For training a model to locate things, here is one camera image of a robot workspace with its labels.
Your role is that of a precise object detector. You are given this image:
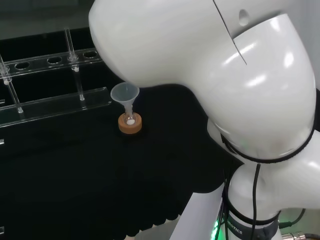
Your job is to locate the clear plastic funnel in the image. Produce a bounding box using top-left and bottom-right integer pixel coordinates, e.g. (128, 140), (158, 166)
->
(110, 82), (140, 117)

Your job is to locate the clear acrylic funnel stand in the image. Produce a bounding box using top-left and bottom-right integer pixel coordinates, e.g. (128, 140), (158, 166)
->
(0, 27), (112, 129)

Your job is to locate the small round-bottom glass flask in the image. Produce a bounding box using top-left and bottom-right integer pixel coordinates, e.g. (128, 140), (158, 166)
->
(123, 109), (138, 126)

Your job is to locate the black bench cloth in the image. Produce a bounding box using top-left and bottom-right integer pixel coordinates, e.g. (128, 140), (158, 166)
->
(0, 26), (245, 238)

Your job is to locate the brown cork ring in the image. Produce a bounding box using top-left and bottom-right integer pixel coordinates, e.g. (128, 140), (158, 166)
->
(118, 113), (143, 135)

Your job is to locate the black cable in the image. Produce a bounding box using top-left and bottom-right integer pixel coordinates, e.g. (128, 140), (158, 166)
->
(251, 163), (261, 240)

